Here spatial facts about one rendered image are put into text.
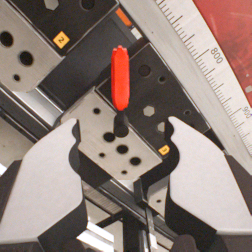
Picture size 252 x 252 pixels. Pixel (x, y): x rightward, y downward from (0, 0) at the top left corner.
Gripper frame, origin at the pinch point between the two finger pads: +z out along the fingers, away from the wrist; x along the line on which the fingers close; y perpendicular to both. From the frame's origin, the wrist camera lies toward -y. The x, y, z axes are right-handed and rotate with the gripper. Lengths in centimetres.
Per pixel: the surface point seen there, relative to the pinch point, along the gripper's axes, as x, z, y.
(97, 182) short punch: -4.7, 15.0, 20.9
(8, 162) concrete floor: -91, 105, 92
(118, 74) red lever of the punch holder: -0.2, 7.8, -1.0
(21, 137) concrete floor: -93, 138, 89
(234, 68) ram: 14.2, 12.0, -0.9
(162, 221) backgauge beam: 18, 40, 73
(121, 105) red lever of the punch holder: 0.0, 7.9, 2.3
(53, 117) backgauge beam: -22, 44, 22
